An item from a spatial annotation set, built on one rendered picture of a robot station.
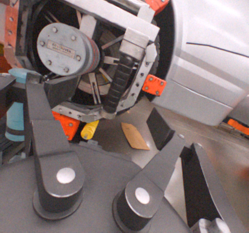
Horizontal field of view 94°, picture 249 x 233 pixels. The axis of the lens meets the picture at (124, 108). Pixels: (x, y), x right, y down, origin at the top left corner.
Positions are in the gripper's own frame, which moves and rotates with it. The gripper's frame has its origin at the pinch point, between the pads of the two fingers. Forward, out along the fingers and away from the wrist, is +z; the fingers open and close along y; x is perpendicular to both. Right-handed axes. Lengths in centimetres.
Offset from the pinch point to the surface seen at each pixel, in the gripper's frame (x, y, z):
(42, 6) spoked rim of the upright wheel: 14, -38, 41
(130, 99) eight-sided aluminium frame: -6.6, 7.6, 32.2
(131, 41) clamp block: 10.2, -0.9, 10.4
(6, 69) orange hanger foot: -21, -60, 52
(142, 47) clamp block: 9.9, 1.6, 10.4
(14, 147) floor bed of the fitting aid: -75, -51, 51
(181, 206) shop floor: -82, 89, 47
